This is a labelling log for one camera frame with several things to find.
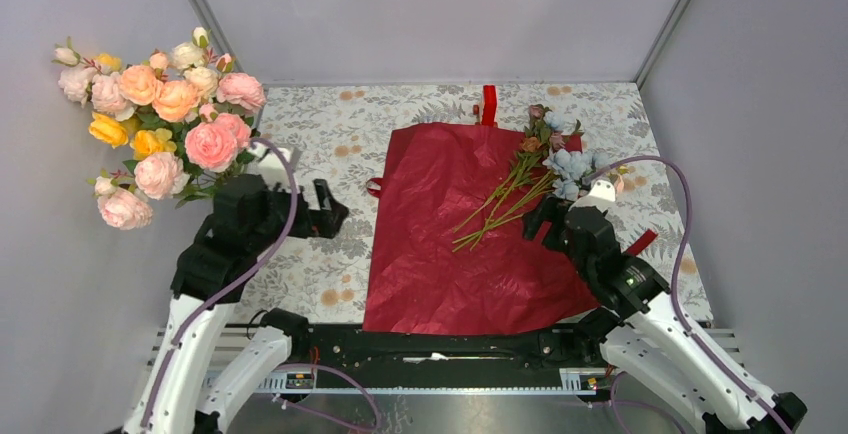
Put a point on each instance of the pastel rose bunch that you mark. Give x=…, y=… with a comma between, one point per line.
x=149, y=107

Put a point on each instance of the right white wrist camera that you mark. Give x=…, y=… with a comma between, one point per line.
x=602, y=196

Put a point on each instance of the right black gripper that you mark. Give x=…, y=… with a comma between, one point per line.
x=551, y=208

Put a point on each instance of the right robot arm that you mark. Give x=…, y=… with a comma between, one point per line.
x=640, y=330

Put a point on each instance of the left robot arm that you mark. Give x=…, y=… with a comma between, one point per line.
x=249, y=222

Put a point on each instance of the slotted white cable duct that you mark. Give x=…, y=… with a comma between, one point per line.
x=565, y=383

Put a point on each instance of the floral patterned table mat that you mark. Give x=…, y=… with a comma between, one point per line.
x=342, y=134

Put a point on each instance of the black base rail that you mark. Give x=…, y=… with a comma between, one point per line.
x=382, y=359

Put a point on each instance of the brown and red wrapping paper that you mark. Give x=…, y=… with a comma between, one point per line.
x=447, y=260

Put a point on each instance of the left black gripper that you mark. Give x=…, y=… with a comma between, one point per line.
x=325, y=221

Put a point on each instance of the red toy block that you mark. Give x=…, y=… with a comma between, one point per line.
x=485, y=110

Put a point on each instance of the brown paper bouquet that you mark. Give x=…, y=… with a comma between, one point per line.
x=550, y=160

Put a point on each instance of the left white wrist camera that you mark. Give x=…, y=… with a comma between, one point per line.
x=269, y=166

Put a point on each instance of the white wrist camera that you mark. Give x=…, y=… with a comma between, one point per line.
x=602, y=196
x=269, y=166

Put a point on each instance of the pink rose stem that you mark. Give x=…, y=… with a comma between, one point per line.
x=214, y=145

